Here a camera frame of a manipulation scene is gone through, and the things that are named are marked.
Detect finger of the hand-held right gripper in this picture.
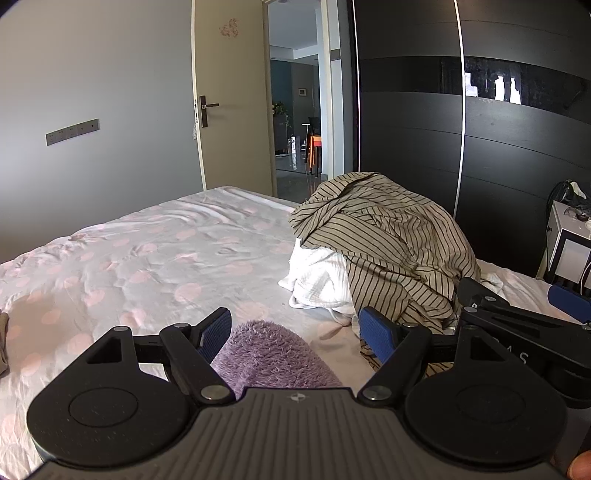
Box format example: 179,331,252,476
455,276,591,347
549,282,583,321

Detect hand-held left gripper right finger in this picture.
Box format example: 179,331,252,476
356,307,497,407

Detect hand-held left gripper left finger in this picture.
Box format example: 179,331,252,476
85,308,236,407

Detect beige striped shirt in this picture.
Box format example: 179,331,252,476
288,172,483,374

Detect person's right hand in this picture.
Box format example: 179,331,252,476
567,452,591,480

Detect white box device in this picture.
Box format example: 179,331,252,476
545,200,591,287

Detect purple fleece garment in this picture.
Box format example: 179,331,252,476
210,319,345,401

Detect crumpled white cloth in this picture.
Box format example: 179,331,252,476
278,240,370,324

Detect bed with pink dotted sheet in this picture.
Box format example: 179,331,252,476
0,185,583,467

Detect black bag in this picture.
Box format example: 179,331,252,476
549,180,591,206

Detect black wardrobe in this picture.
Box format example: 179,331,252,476
353,0,591,278

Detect beige door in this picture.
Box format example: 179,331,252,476
191,0,278,197

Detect metal door handle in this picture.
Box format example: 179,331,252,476
196,95,220,128

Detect grey wall switch panel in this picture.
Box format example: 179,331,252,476
45,119,100,147

